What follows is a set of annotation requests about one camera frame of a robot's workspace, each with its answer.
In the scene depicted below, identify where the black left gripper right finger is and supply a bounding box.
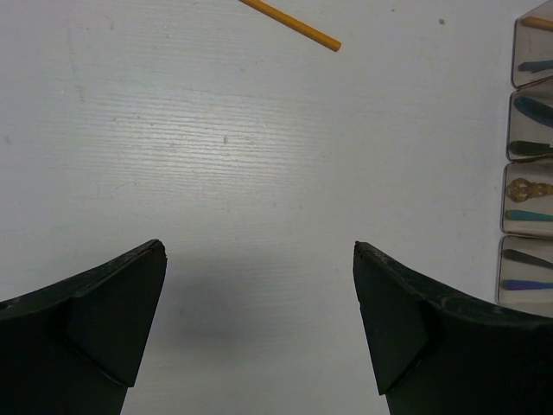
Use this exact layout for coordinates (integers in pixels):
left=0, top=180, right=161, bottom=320
left=353, top=242, right=552, bottom=414

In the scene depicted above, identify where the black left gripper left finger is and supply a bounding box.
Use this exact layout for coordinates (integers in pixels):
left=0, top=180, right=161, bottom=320
left=1, top=239, right=167, bottom=414

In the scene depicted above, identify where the iridescent purple spoon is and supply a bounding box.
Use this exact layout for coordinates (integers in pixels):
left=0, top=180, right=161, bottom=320
left=500, top=279, right=553, bottom=291

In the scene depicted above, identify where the black spoon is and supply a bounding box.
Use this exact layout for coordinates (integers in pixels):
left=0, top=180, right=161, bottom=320
left=502, top=249, right=553, bottom=270

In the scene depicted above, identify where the gold fork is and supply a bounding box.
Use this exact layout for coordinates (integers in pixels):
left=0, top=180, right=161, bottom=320
left=506, top=177, right=553, bottom=203

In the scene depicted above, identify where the black knife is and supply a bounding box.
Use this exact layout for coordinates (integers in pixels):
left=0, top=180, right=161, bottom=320
left=508, top=140, right=553, bottom=157

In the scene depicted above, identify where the blue iridescent knife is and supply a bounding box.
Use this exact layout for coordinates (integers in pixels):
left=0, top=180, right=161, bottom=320
left=513, top=97, right=552, bottom=128

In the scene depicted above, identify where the teal chopstick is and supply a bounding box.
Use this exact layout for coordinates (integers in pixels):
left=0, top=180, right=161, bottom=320
left=518, top=60, right=553, bottom=73

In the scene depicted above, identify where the orange chopstick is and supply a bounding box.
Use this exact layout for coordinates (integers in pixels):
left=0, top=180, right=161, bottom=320
left=520, top=16, right=553, bottom=32
left=240, top=0, right=341, bottom=52

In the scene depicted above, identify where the clear compartment organizer tray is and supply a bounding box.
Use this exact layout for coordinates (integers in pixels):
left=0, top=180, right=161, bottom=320
left=496, top=1, right=552, bottom=316

